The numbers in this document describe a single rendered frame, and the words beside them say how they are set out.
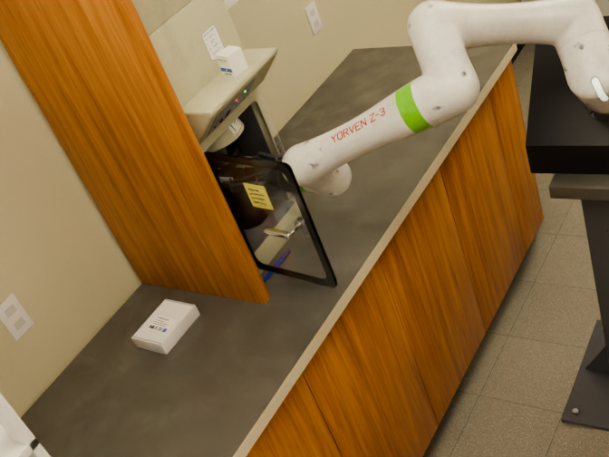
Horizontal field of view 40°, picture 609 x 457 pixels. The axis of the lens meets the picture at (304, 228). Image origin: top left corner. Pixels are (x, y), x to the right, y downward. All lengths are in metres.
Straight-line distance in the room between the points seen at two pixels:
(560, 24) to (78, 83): 1.19
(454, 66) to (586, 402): 1.49
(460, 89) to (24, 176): 1.18
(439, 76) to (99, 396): 1.21
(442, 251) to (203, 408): 1.06
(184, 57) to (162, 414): 0.90
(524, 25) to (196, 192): 0.90
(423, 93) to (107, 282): 1.16
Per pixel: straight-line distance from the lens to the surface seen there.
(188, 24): 2.17
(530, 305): 3.42
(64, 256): 2.46
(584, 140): 2.36
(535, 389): 3.12
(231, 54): 2.16
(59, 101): 2.27
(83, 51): 2.08
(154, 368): 2.30
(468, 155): 2.92
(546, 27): 2.15
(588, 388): 3.08
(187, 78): 2.15
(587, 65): 2.15
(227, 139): 2.30
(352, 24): 3.58
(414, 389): 2.74
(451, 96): 1.90
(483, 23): 2.05
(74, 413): 2.33
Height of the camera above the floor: 2.34
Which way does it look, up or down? 34 degrees down
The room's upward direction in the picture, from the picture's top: 22 degrees counter-clockwise
